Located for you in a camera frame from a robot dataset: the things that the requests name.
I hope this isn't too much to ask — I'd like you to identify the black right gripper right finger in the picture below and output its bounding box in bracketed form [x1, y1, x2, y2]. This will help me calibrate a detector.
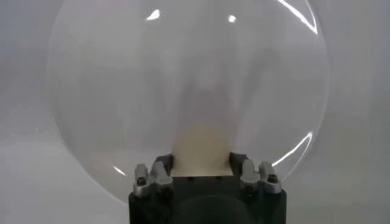
[229, 151, 283, 195]

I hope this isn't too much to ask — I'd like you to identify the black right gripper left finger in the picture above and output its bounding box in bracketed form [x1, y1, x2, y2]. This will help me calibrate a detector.
[132, 152, 175, 198]

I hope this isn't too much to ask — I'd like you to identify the white steamed baozi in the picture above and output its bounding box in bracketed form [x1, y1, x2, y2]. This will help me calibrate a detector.
[170, 124, 234, 177]

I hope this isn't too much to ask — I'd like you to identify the white round plate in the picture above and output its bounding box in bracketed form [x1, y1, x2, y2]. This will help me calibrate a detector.
[45, 0, 332, 205]

